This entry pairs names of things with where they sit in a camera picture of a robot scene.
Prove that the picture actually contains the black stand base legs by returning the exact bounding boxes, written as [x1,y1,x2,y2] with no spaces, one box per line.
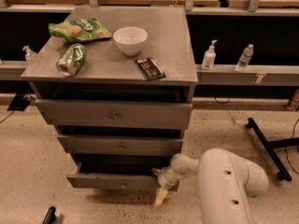
[247,118,299,182]

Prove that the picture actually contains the green soda can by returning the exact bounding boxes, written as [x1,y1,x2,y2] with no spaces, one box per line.
[56,43,87,77]

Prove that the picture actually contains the black floor box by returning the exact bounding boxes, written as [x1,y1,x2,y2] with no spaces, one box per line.
[7,93,30,111]

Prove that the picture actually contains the white bowl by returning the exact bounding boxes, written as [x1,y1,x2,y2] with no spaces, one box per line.
[113,27,148,56]

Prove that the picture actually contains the black snack wrapper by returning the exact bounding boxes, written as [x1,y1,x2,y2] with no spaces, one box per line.
[135,57,166,80]

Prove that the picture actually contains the black object at floor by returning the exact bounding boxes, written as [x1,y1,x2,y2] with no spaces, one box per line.
[42,206,56,224]

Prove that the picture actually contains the grey bottom drawer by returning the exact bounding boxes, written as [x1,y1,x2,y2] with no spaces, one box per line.
[67,154,170,190]

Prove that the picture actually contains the grey drawer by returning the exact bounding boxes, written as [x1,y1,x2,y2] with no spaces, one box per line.
[67,154,170,190]
[36,99,192,130]
[58,134,183,156]

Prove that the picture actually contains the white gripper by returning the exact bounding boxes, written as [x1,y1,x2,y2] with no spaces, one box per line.
[151,167,178,206]

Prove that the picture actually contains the small clear pump bottle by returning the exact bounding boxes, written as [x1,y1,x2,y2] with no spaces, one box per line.
[22,46,36,62]

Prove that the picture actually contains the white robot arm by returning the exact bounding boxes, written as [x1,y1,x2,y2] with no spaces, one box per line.
[152,148,268,224]

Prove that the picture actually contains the grey top drawer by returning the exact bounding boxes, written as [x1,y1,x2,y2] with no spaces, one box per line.
[36,99,192,130]

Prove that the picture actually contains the grey drawer cabinet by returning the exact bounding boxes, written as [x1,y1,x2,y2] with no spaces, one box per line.
[21,5,199,192]

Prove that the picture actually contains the green chip bag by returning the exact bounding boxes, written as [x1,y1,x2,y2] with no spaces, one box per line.
[49,18,111,43]

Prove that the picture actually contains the grey middle drawer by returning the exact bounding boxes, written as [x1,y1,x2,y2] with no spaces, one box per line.
[58,134,183,156]

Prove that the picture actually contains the white pump sanitizer bottle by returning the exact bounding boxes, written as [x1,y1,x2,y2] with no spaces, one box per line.
[202,40,216,70]

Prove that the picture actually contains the clear water bottle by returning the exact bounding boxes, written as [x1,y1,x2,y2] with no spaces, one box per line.
[235,44,253,72]

